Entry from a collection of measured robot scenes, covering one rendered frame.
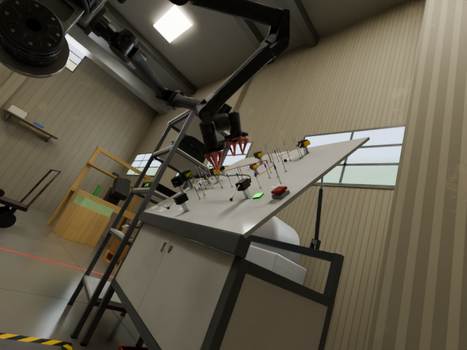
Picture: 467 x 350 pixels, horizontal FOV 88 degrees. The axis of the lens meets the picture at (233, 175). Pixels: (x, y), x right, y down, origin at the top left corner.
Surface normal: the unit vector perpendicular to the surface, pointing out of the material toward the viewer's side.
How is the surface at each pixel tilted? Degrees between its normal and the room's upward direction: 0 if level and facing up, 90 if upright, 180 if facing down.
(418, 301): 90
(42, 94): 90
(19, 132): 90
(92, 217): 90
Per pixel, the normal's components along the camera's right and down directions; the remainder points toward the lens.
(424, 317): -0.63, -0.49
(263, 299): 0.58, -0.05
